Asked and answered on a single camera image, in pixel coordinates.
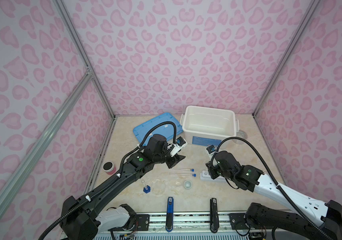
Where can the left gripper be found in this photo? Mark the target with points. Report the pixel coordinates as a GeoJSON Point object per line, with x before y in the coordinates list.
{"type": "Point", "coordinates": [175, 160]}

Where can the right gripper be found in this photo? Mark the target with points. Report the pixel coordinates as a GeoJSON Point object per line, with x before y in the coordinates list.
{"type": "Point", "coordinates": [210, 169]}

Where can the blue capped test tube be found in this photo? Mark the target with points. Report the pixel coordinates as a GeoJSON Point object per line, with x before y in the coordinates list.
{"type": "Point", "coordinates": [182, 174]}
{"type": "Point", "coordinates": [182, 169]}

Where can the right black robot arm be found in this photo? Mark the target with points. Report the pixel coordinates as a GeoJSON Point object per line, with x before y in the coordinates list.
{"type": "Point", "coordinates": [311, 218]}

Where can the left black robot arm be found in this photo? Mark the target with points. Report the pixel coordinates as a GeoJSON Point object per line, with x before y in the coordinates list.
{"type": "Point", "coordinates": [80, 217]}

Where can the clear watch glass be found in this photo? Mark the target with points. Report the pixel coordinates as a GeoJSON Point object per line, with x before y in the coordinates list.
{"type": "Point", "coordinates": [177, 183]}

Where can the clear petri dish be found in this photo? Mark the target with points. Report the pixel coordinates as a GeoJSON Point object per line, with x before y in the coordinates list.
{"type": "Point", "coordinates": [158, 187]}

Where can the blue plastic bin lid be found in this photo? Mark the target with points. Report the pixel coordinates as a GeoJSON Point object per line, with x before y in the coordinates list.
{"type": "Point", "coordinates": [167, 130]}

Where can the clear tape roll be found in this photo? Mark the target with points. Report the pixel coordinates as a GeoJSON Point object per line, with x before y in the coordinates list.
{"type": "Point", "coordinates": [241, 134]}

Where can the white plastic storage bin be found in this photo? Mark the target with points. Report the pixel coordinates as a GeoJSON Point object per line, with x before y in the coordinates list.
{"type": "Point", "coordinates": [204, 126]}

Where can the black stapler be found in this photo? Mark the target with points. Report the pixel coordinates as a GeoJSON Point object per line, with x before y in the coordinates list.
{"type": "Point", "coordinates": [214, 218]}

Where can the pink jar black lid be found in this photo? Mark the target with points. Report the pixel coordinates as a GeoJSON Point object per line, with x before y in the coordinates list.
{"type": "Point", "coordinates": [109, 168]}

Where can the blue stapler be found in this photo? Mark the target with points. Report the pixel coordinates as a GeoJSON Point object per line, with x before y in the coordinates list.
{"type": "Point", "coordinates": [169, 215]}

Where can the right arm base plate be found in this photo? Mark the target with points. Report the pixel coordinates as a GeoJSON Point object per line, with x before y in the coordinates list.
{"type": "Point", "coordinates": [239, 223]}

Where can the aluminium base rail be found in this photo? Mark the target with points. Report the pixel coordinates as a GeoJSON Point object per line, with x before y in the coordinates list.
{"type": "Point", "coordinates": [192, 226]}

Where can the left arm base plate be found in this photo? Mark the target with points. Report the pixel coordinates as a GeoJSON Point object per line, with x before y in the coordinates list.
{"type": "Point", "coordinates": [139, 222]}

